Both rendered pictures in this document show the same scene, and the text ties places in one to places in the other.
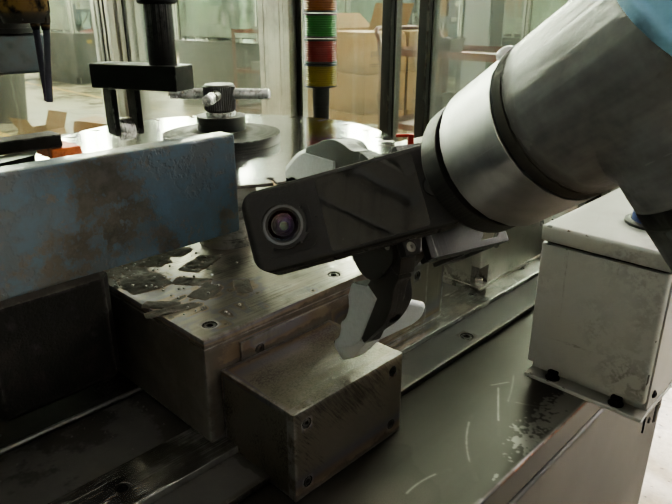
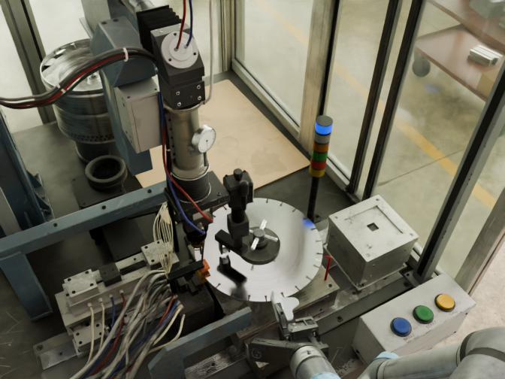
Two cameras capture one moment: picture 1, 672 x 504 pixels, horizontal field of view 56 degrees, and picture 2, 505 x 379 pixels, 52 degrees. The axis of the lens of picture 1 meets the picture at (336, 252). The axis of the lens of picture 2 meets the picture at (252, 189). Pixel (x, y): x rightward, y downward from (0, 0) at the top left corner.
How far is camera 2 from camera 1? 0.96 m
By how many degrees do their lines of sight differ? 29
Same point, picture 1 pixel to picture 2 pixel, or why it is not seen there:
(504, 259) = (375, 277)
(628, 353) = not seen: hidden behind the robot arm
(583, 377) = (364, 359)
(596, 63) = not seen: outside the picture
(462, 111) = (293, 363)
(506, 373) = (344, 343)
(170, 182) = (232, 325)
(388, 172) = (282, 351)
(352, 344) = not seen: hidden behind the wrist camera
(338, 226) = (269, 358)
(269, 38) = (309, 86)
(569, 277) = (364, 334)
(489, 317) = (354, 309)
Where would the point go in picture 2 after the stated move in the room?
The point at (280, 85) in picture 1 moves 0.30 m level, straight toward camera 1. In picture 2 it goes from (311, 110) to (297, 171)
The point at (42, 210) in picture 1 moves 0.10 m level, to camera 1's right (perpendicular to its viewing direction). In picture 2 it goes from (202, 339) to (246, 353)
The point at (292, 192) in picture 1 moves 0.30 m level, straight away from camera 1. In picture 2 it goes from (259, 347) to (285, 239)
